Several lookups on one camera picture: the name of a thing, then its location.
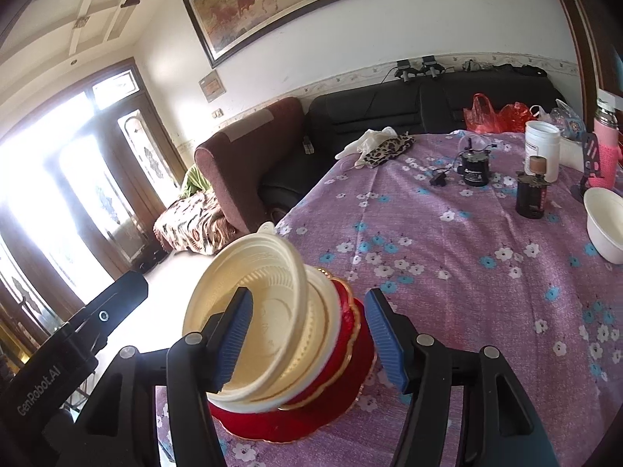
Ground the cream plastic bowl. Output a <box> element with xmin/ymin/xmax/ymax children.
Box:
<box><xmin>183</xmin><ymin>223</ymin><xmax>318</xmax><ymax>403</ymax></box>

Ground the white foam bowl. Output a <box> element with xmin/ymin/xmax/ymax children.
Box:
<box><xmin>583</xmin><ymin>188</ymin><xmax>623</xmax><ymax>265</ymax></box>

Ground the patterned blanket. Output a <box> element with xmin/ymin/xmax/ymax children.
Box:
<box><xmin>153</xmin><ymin>191</ymin><xmax>240</xmax><ymax>256</ymax></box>

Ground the wooden glass door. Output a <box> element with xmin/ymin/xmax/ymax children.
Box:
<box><xmin>1</xmin><ymin>58</ymin><xmax>186</xmax><ymax>318</ymax></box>

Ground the dark jar with cork lid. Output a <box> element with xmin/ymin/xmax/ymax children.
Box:
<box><xmin>515</xmin><ymin>155</ymin><xmax>548</xmax><ymax>219</ymax></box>

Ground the green cloth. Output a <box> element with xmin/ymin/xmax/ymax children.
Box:
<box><xmin>181</xmin><ymin>163</ymin><xmax>212</xmax><ymax>198</ymax></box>

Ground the small black jar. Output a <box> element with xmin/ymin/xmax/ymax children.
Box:
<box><xmin>457</xmin><ymin>137</ymin><xmax>491</xmax><ymax>188</ymax></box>

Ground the black phone stand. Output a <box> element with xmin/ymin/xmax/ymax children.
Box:
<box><xmin>570</xmin><ymin>132</ymin><xmax>602</xmax><ymax>202</ymax></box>

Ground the maroon armchair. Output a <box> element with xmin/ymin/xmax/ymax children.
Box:
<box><xmin>194</xmin><ymin>97</ymin><xmax>304</xmax><ymax>234</ymax></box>

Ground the white plastic jar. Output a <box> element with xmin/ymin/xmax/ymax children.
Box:
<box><xmin>524</xmin><ymin>120</ymin><xmax>561</xmax><ymax>183</ymax></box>

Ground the leopard print pouch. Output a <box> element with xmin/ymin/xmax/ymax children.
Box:
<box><xmin>363</xmin><ymin>135</ymin><xmax>415</xmax><ymax>169</ymax></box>

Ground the red plastic bag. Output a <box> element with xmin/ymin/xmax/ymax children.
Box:
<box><xmin>463</xmin><ymin>93</ymin><xmax>535</xmax><ymax>134</ymax></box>

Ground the pink sleeved thermos bottle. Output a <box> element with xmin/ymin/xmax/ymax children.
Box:
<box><xmin>588</xmin><ymin>98</ymin><xmax>622</xmax><ymax>189</ymax></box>

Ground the black leather sofa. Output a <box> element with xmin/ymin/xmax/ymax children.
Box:
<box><xmin>259</xmin><ymin>64</ymin><xmax>564</xmax><ymax>223</ymax></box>

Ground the black cable clip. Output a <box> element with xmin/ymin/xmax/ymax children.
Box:
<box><xmin>430</xmin><ymin>168</ymin><xmax>452</xmax><ymax>188</ymax></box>

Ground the small wall plaque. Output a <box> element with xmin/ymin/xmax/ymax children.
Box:
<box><xmin>199</xmin><ymin>70</ymin><xmax>226</xmax><ymax>104</ymax></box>

